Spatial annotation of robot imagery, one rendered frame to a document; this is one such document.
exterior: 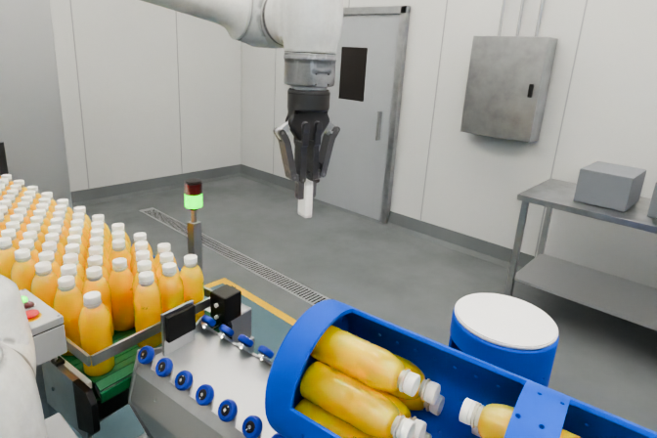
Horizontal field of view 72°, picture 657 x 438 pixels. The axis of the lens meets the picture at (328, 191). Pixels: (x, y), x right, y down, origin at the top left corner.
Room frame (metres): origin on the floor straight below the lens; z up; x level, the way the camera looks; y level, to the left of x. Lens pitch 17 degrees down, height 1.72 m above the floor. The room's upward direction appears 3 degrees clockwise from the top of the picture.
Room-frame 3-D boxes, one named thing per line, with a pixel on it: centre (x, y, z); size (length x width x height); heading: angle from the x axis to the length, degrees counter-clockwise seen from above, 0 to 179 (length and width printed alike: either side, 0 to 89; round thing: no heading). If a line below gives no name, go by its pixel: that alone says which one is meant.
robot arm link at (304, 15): (0.82, 0.05, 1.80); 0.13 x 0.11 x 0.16; 36
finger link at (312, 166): (0.82, 0.03, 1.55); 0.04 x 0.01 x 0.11; 34
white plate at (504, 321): (1.14, -0.52, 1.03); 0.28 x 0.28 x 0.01
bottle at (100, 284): (1.13, 0.64, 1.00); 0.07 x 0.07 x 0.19
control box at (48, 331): (0.94, 0.71, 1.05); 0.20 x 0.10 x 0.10; 56
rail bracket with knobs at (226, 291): (1.25, 0.30, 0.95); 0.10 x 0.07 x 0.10; 146
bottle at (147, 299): (1.12, 0.49, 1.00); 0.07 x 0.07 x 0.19
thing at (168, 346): (1.06, 0.38, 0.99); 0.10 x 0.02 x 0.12; 146
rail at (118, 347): (1.11, 0.45, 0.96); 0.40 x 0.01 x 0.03; 146
